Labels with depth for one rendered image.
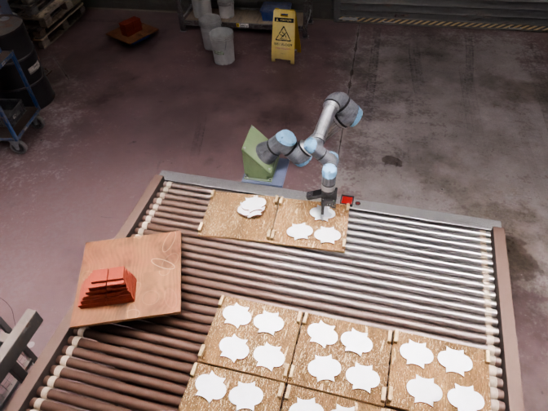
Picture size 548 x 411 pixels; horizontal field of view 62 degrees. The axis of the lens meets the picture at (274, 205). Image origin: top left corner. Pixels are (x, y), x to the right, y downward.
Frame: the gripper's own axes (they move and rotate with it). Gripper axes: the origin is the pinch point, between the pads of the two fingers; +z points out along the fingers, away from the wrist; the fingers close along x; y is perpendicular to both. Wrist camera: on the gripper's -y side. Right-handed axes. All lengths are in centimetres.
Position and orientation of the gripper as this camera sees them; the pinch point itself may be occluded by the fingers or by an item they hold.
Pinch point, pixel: (322, 212)
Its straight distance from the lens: 265.2
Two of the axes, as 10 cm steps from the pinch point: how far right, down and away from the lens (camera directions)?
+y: 9.8, 1.1, -1.4
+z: 0.3, 6.7, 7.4
